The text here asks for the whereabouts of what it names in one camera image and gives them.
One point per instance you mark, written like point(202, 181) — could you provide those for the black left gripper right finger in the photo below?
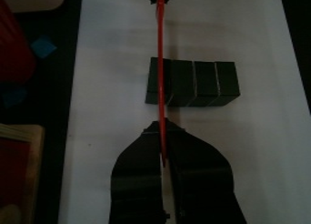
point(202, 185)

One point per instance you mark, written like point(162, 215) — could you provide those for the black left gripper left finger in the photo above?
point(138, 179)

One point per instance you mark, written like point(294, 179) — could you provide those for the red toy knife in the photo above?
point(161, 51)

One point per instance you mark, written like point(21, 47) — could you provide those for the dark green sushi roll piece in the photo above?
point(153, 79)
point(182, 79)
point(228, 79)
point(206, 79)

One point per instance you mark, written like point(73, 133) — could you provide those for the white plastic cutting board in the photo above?
point(264, 142)

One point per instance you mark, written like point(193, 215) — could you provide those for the beige plastic plate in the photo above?
point(29, 0)

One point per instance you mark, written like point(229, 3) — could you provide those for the light blue square piece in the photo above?
point(43, 47)

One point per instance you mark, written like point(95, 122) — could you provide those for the red plastic cup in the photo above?
point(14, 45)

